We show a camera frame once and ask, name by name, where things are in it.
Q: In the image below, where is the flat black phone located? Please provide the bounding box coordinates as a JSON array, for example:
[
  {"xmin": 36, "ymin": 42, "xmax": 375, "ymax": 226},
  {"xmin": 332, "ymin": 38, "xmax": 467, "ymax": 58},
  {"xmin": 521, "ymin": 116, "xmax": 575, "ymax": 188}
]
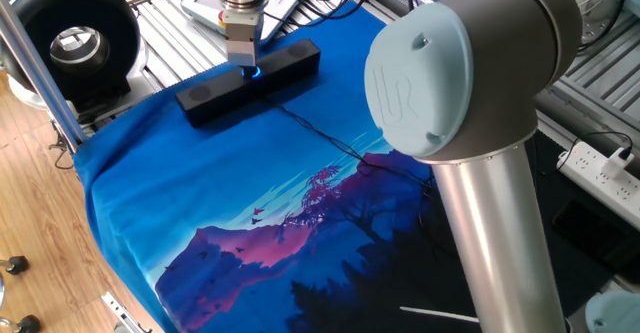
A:
[{"xmin": 552, "ymin": 199, "xmax": 640, "ymax": 274}]

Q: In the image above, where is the aluminium frame bar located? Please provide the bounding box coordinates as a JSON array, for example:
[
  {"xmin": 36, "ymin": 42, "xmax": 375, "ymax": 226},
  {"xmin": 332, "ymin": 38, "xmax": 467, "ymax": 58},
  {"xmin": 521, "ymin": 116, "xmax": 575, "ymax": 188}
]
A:
[{"xmin": 0, "ymin": 0, "xmax": 89, "ymax": 150}]

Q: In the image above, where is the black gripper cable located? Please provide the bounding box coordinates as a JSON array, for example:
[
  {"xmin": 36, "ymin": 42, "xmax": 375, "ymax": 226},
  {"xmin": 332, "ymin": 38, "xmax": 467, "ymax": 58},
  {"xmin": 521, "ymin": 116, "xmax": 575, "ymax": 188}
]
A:
[{"xmin": 267, "ymin": 0, "xmax": 376, "ymax": 27}]

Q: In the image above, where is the white cable tie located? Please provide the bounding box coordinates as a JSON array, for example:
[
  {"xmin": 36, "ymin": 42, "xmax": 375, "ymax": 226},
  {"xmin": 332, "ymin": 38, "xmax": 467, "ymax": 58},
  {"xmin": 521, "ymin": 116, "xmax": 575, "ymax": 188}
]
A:
[{"xmin": 398, "ymin": 305, "xmax": 480, "ymax": 324}]

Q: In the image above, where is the black soundbar speaker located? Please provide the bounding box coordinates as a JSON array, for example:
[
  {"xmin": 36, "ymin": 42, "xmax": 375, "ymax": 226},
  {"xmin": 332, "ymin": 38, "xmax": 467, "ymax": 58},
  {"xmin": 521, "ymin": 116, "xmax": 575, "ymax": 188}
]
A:
[{"xmin": 174, "ymin": 37, "xmax": 322, "ymax": 129}]

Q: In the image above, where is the white power strip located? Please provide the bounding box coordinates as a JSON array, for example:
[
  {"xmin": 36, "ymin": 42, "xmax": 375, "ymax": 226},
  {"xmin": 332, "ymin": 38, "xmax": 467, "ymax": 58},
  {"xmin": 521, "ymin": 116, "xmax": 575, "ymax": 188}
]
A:
[{"xmin": 556, "ymin": 141, "xmax": 640, "ymax": 232}]

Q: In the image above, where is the blue landscape print tablecloth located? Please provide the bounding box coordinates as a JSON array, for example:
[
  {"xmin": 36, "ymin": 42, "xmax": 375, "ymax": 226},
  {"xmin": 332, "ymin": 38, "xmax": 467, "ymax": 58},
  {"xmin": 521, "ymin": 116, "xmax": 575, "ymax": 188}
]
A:
[{"xmin": 72, "ymin": 0, "xmax": 616, "ymax": 333}]

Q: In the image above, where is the chrome chair base with castors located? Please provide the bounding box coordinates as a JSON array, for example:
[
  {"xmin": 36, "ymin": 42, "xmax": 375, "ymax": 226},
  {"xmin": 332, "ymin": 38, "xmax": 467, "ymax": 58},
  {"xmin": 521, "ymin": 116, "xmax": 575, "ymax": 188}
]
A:
[{"xmin": 0, "ymin": 255, "xmax": 44, "ymax": 333}]

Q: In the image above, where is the black round ring device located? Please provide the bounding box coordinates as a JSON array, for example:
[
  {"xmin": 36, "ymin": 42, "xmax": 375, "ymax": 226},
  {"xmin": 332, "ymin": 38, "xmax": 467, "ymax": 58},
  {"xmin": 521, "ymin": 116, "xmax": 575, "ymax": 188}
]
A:
[{"xmin": 0, "ymin": 0, "xmax": 142, "ymax": 117}]

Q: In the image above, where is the white charger plug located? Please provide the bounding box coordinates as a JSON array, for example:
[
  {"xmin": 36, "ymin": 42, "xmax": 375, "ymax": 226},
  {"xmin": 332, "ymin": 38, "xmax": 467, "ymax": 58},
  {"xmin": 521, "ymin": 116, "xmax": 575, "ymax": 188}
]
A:
[{"xmin": 599, "ymin": 146, "xmax": 636, "ymax": 179}]

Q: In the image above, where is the grey Schunk gripper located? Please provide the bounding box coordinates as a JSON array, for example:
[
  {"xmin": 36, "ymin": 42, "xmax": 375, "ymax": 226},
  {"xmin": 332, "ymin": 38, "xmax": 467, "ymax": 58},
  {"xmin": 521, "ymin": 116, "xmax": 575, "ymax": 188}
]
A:
[{"xmin": 221, "ymin": 8, "xmax": 265, "ymax": 78}]

